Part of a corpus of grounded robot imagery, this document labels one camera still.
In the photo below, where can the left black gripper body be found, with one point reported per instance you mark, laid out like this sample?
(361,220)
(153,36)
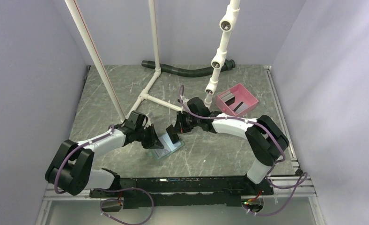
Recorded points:
(143,135)

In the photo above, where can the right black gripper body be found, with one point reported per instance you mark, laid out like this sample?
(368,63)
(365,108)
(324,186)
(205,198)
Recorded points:
(187,121)

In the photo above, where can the black credit card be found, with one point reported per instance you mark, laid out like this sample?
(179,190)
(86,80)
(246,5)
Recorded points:
(172,134)

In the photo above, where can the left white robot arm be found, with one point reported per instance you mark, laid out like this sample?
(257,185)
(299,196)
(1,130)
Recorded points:
(71,168)

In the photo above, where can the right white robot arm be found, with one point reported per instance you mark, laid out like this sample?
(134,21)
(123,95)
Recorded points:
(265,138)

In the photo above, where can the grey card stack in tray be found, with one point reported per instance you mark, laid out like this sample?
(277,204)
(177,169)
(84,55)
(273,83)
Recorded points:
(228,98)

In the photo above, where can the pink plastic card tray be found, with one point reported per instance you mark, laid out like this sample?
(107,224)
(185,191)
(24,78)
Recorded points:
(242,95)

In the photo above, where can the black striped card in tray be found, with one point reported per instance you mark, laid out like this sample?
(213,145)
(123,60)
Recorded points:
(240,107)

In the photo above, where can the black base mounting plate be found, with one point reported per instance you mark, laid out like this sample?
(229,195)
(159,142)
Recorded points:
(184,191)

